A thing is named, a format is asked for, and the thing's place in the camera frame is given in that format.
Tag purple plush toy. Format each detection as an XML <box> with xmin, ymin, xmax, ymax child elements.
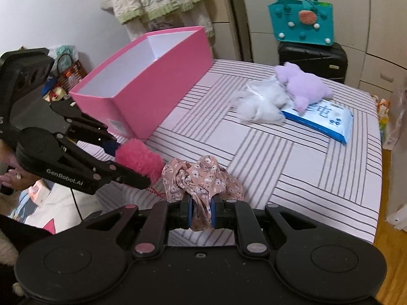
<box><xmin>274</xmin><ymin>62</ymin><xmax>334</xmax><ymax>114</ymax></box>

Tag pink fluffy puff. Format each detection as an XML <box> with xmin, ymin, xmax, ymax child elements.
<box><xmin>115</xmin><ymin>138</ymin><xmax>165</xmax><ymax>197</ymax></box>

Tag striped tablecloth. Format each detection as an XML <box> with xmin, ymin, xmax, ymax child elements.
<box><xmin>95</xmin><ymin>59</ymin><xmax>382</xmax><ymax>245</ymax></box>

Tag floral fabric scrunchie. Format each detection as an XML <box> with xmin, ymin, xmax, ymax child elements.
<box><xmin>162</xmin><ymin>155</ymin><xmax>245</xmax><ymax>231</ymax></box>

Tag white teal soft pack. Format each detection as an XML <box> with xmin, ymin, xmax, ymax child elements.
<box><xmin>48</xmin><ymin>44</ymin><xmax>77</xmax><ymax>60</ymax></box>

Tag blue wipes packet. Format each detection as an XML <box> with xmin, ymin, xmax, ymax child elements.
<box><xmin>281</xmin><ymin>99</ymin><xmax>354</xmax><ymax>147</ymax></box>

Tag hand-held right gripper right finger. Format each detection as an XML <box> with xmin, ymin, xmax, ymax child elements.
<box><xmin>210</xmin><ymin>195</ymin><xmax>320</xmax><ymax>257</ymax></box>

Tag pink cardboard box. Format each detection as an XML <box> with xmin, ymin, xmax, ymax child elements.
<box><xmin>69</xmin><ymin>26</ymin><xmax>213</xmax><ymax>141</ymax></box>

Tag printed blanket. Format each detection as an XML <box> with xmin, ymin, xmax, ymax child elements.
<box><xmin>14</xmin><ymin>178</ymin><xmax>104</xmax><ymax>234</ymax></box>

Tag teal felt handbag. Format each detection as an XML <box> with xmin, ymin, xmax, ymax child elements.
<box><xmin>268</xmin><ymin>0</ymin><xmax>334</xmax><ymax>49</ymax></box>

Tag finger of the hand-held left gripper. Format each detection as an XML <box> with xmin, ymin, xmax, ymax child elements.
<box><xmin>50</xmin><ymin>100</ymin><xmax>121</xmax><ymax>156</ymax></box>
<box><xmin>57</xmin><ymin>133</ymin><xmax>151</xmax><ymax>189</ymax></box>

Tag white mesh bath pouf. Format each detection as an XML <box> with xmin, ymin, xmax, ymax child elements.
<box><xmin>233</xmin><ymin>77</ymin><xmax>295</xmax><ymax>125</ymax></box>

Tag cream fleece pajama pants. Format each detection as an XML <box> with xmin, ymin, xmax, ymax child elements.
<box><xmin>125</xmin><ymin>8</ymin><xmax>213</xmax><ymax>43</ymax></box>

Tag black suitcase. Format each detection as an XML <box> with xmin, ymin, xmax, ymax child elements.
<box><xmin>278</xmin><ymin>42</ymin><xmax>346</xmax><ymax>85</ymax></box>

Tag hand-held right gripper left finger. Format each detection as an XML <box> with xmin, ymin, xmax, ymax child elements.
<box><xmin>81</xmin><ymin>195</ymin><xmax>194</xmax><ymax>259</ymax></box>

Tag black cable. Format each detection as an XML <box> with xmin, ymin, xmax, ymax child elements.
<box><xmin>70</xmin><ymin>187</ymin><xmax>86</xmax><ymax>221</ymax></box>

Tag clear plastic bag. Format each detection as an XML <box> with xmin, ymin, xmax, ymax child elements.
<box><xmin>374</xmin><ymin>95</ymin><xmax>392</xmax><ymax>150</ymax></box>

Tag person's left hand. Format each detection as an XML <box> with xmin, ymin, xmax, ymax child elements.
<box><xmin>0</xmin><ymin>164</ymin><xmax>30</xmax><ymax>195</ymax></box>

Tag brown paper bag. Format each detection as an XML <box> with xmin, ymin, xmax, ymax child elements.
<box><xmin>48</xmin><ymin>54</ymin><xmax>89</xmax><ymax>102</ymax></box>

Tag beige wardrobe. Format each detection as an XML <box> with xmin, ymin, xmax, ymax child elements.
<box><xmin>203</xmin><ymin>0</ymin><xmax>407</xmax><ymax>97</ymax></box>

